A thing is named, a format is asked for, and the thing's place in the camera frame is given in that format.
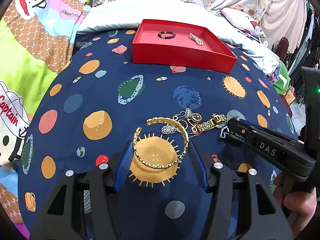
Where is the silver jewelry pile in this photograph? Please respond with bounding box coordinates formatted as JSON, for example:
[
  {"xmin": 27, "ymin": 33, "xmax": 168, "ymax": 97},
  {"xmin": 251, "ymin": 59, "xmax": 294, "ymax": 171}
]
[{"xmin": 161, "ymin": 108, "xmax": 202, "ymax": 137}]

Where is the person's right hand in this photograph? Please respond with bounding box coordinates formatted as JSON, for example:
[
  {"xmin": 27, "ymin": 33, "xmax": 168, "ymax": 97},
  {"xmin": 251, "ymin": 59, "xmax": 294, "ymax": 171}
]
[{"xmin": 273, "ymin": 173, "xmax": 317, "ymax": 237}]

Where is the pink plush toy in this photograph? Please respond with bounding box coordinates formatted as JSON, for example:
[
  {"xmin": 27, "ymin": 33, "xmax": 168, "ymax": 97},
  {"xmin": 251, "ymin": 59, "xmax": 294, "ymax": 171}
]
[{"xmin": 221, "ymin": 8, "xmax": 259, "ymax": 39}]

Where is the gold link wristwatch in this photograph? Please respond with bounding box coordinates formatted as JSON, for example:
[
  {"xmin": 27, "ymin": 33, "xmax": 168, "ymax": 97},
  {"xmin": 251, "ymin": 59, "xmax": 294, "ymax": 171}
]
[{"xmin": 195, "ymin": 113, "xmax": 227, "ymax": 134}]

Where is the colourful monkey cartoon blanket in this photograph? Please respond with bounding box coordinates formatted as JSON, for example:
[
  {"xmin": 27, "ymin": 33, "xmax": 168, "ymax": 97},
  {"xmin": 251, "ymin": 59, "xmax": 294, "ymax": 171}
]
[{"xmin": 1, "ymin": 0, "xmax": 90, "ymax": 239}]

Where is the light blue quilt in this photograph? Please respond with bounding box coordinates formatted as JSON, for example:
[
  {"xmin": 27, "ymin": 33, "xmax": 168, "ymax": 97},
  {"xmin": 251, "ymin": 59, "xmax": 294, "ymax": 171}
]
[{"xmin": 77, "ymin": 0, "xmax": 280, "ymax": 75}]

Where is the beige hanging cloth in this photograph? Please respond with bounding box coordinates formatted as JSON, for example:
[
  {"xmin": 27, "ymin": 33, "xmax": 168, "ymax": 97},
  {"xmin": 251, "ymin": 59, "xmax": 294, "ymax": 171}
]
[{"xmin": 260, "ymin": 0, "xmax": 307, "ymax": 53}]

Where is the silver chain in tray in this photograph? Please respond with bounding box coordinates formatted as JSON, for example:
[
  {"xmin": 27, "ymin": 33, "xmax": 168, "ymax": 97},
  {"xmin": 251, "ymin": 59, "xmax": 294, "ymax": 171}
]
[{"xmin": 189, "ymin": 32, "xmax": 204, "ymax": 46}]

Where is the navy planet-print bedsheet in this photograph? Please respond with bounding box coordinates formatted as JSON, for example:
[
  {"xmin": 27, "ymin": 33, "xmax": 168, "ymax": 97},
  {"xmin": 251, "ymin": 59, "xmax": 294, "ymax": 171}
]
[{"xmin": 18, "ymin": 30, "xmax": 297, "ymax": 239}]

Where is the dark beaded bracelet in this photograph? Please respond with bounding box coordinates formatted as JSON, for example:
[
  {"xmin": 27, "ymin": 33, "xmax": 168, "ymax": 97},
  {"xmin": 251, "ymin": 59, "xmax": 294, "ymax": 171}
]
[{"xmin": 157, "ymin": 30, "xmax": 176, "ymax": 40}]

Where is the gold chain cuff bracelet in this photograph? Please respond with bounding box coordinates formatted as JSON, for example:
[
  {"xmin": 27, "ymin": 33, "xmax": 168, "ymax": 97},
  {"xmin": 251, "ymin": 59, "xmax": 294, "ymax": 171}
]
[{"xmin": 132, "ymin": 116, "xmax": 189, "ymax": 170}]

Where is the green garment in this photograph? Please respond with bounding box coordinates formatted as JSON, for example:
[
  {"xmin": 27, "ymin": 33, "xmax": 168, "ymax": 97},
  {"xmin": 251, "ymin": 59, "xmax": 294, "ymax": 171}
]
[{"xmin": 269, "ymin": 61, "xmax": 290, "ymax": 95}]

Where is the silver link wristwatch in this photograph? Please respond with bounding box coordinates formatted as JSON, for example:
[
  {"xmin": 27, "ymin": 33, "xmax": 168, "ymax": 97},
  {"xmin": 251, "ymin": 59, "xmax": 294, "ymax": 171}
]
[{"xmin": 218, "ymin": 126, "xmax": 229, "ymax": 140}]

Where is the red shallow tray box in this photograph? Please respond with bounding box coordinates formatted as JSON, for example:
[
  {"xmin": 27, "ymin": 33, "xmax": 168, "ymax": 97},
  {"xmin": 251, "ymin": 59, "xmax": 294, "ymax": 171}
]
[{"xmin": 132, "ymin": 19, "xmax": 238, "ymax": 73}]

